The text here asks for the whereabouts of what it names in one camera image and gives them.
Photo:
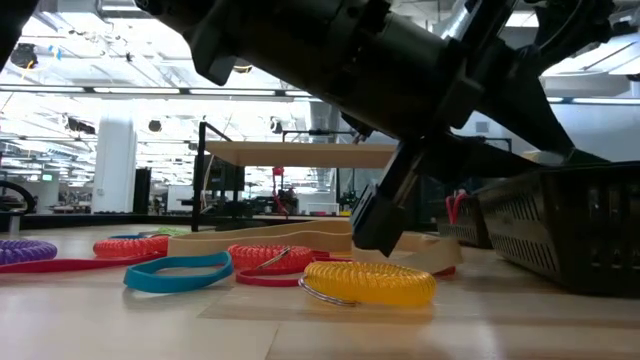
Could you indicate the silver round air duct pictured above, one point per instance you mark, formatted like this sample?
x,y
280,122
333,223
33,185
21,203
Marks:
x,y
322,120
452,22

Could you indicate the black slotted plastic basket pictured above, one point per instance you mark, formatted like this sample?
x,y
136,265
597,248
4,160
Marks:
x,y
470,230
575,235

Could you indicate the long light bar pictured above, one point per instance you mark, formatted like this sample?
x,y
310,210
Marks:
x,y
150,91

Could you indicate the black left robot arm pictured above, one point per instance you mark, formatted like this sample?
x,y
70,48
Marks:
x,y
170,12

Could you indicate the black ceiling device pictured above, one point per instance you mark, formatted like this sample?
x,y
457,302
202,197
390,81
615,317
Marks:
x,y
23,55

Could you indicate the white pillar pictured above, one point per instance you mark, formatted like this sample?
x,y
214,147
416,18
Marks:
x,y
115,170

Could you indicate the red rubber band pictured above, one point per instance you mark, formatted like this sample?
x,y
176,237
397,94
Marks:
x,y
60,265
450,210
265,280

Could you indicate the dark monitor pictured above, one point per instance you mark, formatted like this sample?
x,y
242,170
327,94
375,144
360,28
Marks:
x,y
225,175

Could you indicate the red robot arm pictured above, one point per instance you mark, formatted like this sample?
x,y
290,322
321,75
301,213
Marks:
x,y
278,171

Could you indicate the tall black panel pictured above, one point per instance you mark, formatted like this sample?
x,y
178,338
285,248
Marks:
x,y
142,192

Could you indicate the wide light blue rubber band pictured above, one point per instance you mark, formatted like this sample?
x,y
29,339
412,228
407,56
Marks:
x,y
175,283

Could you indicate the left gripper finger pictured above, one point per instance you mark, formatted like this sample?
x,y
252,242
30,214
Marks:
x,y
520,110
465,157

